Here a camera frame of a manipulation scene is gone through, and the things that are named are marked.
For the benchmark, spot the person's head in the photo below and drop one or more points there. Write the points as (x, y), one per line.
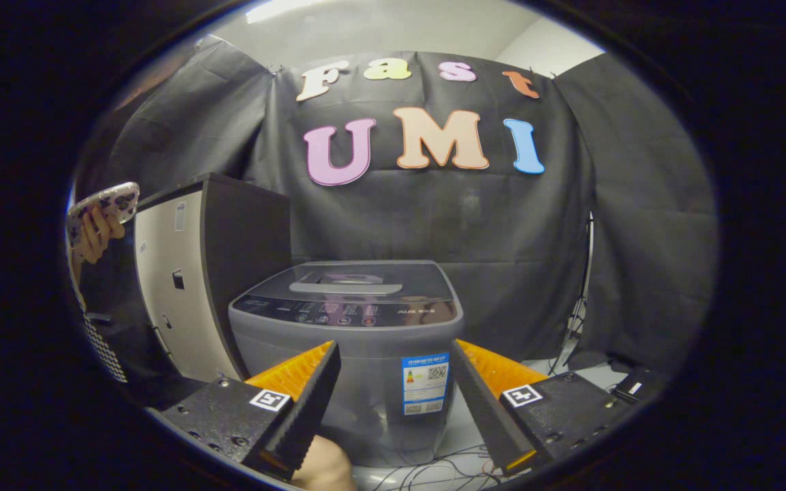
(154, 75)

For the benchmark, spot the black light stand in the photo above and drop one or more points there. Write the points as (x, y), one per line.
(576, 307)

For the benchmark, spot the black backdrop cloth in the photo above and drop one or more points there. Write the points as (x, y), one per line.
(502, 232)

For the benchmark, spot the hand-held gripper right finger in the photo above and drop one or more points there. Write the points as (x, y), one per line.
(482, 409)

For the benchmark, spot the smartphone with patterned case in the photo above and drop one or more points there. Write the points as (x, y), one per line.
(117, 199)

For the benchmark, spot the grey washing machine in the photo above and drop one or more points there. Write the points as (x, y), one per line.
(366, 368)

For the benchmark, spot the person's checkered clothing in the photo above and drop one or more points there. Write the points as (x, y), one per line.
(106, 348)

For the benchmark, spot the transparent washing machine lid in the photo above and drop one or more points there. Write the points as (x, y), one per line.
(406, 283)

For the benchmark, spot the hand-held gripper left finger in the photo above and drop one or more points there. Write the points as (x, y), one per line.
(308, 409)

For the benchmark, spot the dark grey cabinet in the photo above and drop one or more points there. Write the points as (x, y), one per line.
(243, 239)

